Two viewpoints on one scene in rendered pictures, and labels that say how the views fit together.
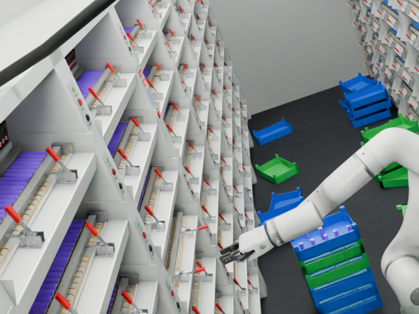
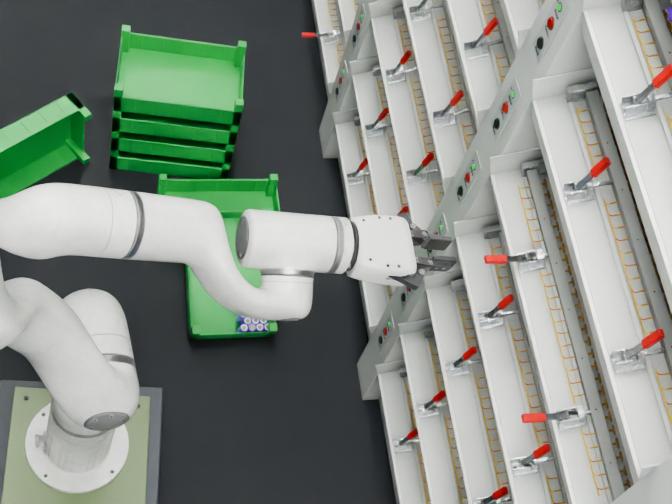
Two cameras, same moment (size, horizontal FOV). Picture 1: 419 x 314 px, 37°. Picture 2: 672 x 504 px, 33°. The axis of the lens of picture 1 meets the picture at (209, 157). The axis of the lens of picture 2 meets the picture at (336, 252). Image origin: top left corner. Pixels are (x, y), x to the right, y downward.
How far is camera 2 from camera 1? 252 cm
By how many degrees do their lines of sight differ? 96
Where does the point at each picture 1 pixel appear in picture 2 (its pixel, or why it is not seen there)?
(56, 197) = not seen: outside the picture
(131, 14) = not seen: outside the picture
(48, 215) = not seen: outside the picture
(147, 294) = (522, 17)
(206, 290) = (516, 430)
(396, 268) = (112, 334)
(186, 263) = (539, 316)
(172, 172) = (650, 460)
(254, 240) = (378, 223)
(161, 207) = (607, 276)
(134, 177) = (624, 95)
